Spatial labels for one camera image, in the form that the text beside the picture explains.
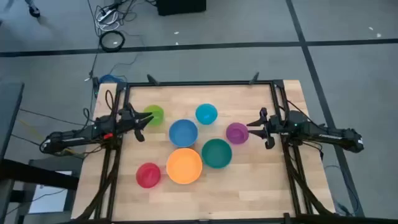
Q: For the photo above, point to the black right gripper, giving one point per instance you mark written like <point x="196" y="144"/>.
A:
<point x="273" y="126"/>

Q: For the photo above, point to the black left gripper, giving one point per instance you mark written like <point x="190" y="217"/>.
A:
<point x="127" y="119"/>

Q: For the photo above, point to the small purple plastic bowl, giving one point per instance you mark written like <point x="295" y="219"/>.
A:
<point x="237" y="133"/>

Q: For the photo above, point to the medium blue plastic bowl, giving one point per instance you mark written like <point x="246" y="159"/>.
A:
<point x="183" y="133"/>

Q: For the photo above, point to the medium teal plastic bowl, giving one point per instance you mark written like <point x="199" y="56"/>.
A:
<point x="216" y="153"/>

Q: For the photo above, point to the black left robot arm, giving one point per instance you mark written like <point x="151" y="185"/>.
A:
<point x="77" y="137"/>

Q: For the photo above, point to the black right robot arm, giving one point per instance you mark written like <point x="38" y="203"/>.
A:
<point x="323" y="135"/>

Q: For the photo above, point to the small green plastic bowl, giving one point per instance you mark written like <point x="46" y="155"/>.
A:
<point x="158" y="115"/>

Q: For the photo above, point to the small red plastic bowl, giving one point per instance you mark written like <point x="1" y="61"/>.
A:
<point x="148" y="175"/>

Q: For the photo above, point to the small cyan plastic bowl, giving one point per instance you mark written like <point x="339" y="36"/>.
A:
<point x="206" y="114"/>

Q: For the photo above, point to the large orange plastic bowl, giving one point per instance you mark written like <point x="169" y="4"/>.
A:
<point x="184" y="165"/>

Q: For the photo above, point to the grey stool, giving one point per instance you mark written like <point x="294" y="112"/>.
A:
<point x="56" y="163"/>

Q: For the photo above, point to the white power strip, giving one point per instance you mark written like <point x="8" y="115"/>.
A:
<point x="105" y="14"/>

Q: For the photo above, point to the black box on floor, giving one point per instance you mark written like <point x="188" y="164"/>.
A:
<point x="181" y="7"/>

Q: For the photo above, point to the person's foot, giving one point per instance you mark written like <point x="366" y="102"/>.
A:
<point x="33" y="11"/>

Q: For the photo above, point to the black frame bracket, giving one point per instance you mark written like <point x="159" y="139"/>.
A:
<point x="255" y="78"/>
<point x="153" y="80"/>

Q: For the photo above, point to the black aluminium table frame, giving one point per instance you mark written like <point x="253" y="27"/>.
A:
<point x="202" y="83"/>

